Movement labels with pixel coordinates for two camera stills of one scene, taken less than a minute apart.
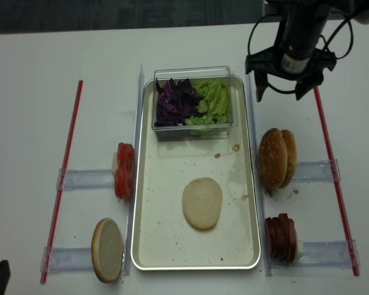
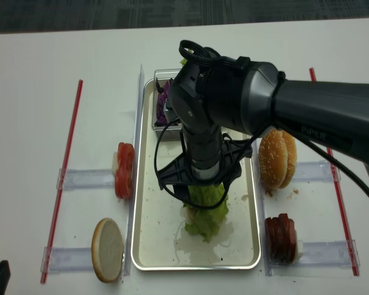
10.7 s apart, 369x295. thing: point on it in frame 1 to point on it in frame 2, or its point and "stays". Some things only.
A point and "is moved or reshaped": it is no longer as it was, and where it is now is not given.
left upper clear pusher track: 80,179 stays
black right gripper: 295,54 to 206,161
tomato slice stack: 124,168 stays
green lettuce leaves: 213,106 is moved or reshaped
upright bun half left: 107,250 stays
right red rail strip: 339,195 stays
